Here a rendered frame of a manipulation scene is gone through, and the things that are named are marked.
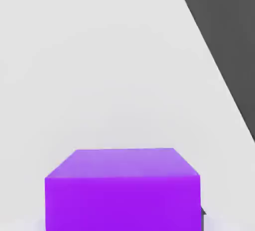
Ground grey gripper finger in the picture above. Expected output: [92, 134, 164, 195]
[200, 207, 215, 231]

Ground small purple cube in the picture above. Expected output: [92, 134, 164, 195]
[44, 147, 201, 231]

